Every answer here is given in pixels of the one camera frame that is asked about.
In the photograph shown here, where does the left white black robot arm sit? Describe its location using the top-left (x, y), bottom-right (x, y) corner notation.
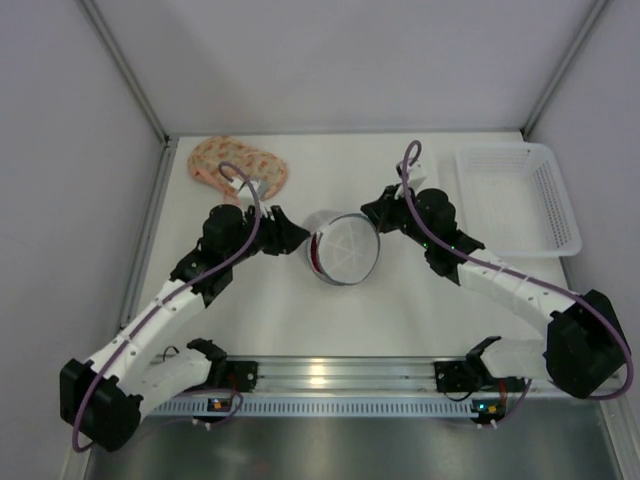
top-left (59, 205), bottom-right (311, 453)

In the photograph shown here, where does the clear plastic dome insert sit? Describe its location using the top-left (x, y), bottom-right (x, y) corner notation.
top-left (303, 210), bottom-right (380, 286)

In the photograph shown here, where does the grey slotted cable duct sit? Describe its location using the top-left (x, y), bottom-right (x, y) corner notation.
top-left (151, 397), bottom-right (504, 418)

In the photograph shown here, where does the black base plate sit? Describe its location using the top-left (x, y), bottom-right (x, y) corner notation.
top-left (186, 339), bottom-right (258, 393)
top-left (434, 336), bottom-right (525, 394)

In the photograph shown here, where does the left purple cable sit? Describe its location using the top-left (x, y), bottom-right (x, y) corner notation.
top-left (70, 161), bottom-right (264, 454)

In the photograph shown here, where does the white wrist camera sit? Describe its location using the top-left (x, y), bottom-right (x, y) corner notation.
top-left (232, 178), bottom-right (269, 208)
top-left (407, 161), bottom-right (428, 190)

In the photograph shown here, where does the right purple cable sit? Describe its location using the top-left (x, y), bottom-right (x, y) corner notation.
top-left (402, 140), bottom-right (632, 426)

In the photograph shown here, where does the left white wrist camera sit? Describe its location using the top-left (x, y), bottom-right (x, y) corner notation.
top-left (232, 178), bottom-right (269, 208)

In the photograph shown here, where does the purple cable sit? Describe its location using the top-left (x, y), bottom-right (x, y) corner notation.
top-left (70, 161), bottom-right (264, 454)
top-left (402, 140), bottom-right (632, 426)

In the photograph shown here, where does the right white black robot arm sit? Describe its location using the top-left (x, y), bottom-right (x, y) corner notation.
top-left (360, 185), bottom-right (630, 399)

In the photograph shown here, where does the red bra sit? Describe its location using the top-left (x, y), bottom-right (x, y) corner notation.
top-left (309, 233), bottom-right (321, 272)

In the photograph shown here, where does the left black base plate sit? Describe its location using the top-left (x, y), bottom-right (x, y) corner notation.
top-left (186, 339), bottom-right (258, 393)

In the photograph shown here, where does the white plastic basket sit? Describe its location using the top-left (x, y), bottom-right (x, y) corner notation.
top-left (456, 142), bottom-right (582, 258)

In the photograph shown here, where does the aluminium mounting rail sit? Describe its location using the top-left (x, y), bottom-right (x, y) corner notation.
top-left (79, 355), bottom-right (624, 396)

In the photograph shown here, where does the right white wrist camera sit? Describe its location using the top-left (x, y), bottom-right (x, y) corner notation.
top-left (407, 161), bottom-right (428, 190)

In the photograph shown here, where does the pink floral mesh laundry bag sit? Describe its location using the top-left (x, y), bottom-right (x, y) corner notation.
top-left (187, 136), bottom-right (289, 204)

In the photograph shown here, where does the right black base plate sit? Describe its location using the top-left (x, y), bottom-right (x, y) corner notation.
top-left (434, 336), bottom-right (525, 394)

